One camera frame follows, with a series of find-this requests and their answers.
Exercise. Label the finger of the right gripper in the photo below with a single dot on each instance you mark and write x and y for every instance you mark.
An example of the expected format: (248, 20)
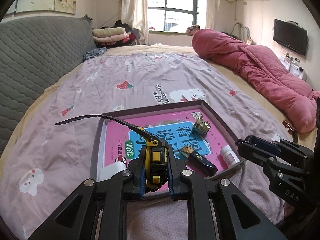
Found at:
(282, 148)
(252, 152)

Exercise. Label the grey quilted headboard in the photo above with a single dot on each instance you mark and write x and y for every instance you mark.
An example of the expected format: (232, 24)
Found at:
(35, 53)

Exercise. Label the black wall television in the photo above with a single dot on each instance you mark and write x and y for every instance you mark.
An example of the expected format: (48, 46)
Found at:
(291, 36)

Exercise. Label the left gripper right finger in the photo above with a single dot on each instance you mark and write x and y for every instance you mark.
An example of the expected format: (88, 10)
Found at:
(217, 209)

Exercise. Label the black rectangular lighter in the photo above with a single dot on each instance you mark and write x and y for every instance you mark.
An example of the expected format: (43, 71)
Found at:
(198, 161)

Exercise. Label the cream curtain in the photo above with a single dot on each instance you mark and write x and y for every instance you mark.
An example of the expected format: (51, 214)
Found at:
(135, 13)

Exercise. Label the brass camouflage knob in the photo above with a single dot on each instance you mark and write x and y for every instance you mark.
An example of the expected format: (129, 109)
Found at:
(201, 126)

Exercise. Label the white earbuds case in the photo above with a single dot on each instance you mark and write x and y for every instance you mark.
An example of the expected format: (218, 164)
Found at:
(109, 171)

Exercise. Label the red quilted duvet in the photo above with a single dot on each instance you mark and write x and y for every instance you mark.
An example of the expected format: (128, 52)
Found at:
(260, 67)

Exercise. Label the folded blankets stack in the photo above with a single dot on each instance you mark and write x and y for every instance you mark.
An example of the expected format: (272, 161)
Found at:
(113, 37)

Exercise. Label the dark cardboard box tray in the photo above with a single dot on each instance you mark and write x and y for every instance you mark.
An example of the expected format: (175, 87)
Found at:
(172, 123)

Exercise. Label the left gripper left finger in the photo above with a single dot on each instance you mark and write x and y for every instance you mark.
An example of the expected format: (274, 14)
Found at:
(96, 210)

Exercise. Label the yellow black watch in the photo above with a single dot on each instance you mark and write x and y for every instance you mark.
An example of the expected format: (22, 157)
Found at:
(156, 151)

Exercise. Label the window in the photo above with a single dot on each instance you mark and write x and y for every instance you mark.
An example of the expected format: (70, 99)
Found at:
(172, 15)

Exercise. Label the pink patterned bedsheet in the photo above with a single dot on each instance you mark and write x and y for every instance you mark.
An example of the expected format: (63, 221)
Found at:
(53, 154)

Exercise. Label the brown leather wallet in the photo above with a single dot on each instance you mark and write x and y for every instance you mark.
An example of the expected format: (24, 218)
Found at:
(291, 130)

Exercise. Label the small white pill bottle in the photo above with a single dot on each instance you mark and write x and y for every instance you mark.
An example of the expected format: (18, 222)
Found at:
(229, 156)

